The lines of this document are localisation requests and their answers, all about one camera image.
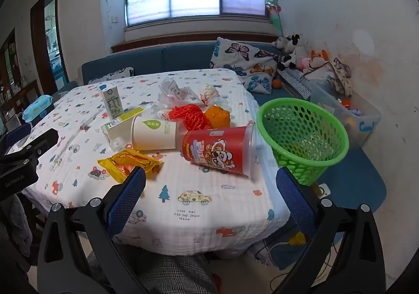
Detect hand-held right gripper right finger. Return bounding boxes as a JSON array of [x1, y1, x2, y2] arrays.
[[275, 167, 387, 294]]

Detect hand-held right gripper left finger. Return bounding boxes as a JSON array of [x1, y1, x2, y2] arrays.
[[37, 167, 147, 294]]

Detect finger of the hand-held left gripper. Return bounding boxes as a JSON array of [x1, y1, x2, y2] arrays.
[[7, 128, 59, 159]]

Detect yellow snack packet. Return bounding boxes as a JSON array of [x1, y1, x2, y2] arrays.
[[97, 149, 163, 183]]

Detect green plastic basket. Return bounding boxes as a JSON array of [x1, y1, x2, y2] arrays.
[[256, 97, 350, 186]]

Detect white paper cup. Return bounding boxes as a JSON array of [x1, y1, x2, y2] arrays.
[[131, 116, 178, 151]]

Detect blue white milk carton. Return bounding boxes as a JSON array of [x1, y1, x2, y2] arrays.
[[100, 83, 123, 118]]

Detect yellow green drink carton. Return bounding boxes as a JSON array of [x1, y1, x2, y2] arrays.
[[101, 106, 145, 142]]

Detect red plastic cup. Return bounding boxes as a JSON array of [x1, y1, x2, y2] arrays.
[[181, 121, 257, 181]]

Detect red net bag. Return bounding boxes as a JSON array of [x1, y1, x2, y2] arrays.
[[168, 104, 213, 131]]

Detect orange spiky ball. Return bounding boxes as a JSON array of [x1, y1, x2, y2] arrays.
[[204, 106, 231, 129]]

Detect clear plastic bag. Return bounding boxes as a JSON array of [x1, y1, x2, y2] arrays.
[[159, 77, 200, 108]]

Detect blue wet wipes pack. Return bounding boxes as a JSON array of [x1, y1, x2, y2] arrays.
[[22, 95, 54, 122]]

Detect yellow floor toy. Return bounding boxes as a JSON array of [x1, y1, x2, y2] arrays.
[[288, 232, 306, 246]]

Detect dark wooden cabinet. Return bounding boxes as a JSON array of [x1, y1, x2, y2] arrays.
[[0, 29, 40, 118]]

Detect printed white blanket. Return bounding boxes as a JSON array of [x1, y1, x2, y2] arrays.
[[7, 68, 292, 257]]

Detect person's leg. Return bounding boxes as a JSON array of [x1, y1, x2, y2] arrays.
[[88, 248, 218, 294]]

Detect butterfly print pillow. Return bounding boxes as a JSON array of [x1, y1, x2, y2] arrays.
[[88, 67, 135, 85], [245, 48, 282, 95], [209, 37, 261, 76]]

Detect clear storage bin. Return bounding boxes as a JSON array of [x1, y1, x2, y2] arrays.
[[309, 84, 382, 150]]

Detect grey patterned cloth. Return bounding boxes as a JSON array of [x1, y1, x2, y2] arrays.
[[278, 69, 311, 100]]

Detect beige cloth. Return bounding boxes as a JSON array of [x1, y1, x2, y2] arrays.
[[301, 58, 353, 98]]

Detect orange fox plush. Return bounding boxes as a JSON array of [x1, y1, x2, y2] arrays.
[[309, 49, 329, 67]]

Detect black white cow plush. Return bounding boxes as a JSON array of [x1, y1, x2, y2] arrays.
[[278, 34, 306, 70]]

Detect blue sofa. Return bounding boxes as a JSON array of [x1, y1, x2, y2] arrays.
[[52, 39, 387, 270]]

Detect brown wooden ledge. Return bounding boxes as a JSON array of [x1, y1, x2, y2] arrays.
[[111, 32, 282, 54]]

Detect colourful pinwheel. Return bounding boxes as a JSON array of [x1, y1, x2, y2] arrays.
[[264, 0, 284, 36]]

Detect brown door frame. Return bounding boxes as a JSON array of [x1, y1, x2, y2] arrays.
[[30, 0, 71, 95]]

